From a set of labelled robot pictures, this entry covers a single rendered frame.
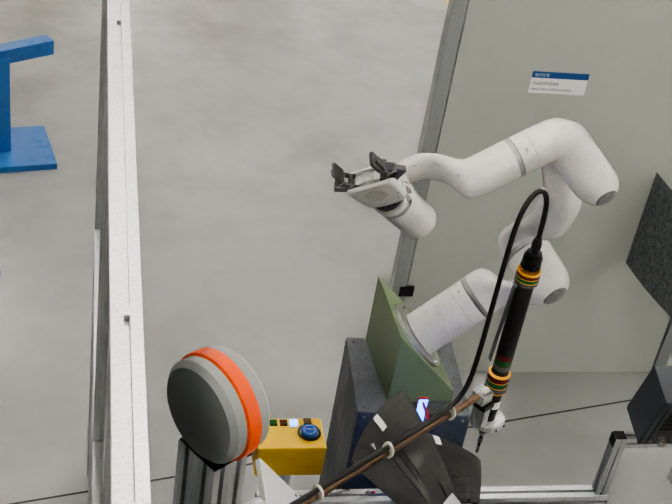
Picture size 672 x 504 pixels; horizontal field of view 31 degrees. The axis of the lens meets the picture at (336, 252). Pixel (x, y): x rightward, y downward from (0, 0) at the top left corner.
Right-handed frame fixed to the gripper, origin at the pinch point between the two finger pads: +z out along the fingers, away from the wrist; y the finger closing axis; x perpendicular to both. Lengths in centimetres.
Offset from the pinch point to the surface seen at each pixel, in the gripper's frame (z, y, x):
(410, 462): -20, 1, -56
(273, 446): -39, 43, -42
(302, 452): -44, 39, -43
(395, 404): -17.7, 2.8, -44.7
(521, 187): -177, 21, 76
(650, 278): -221, -10, 49
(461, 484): -46, 1, -56
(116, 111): 60, 12, -13
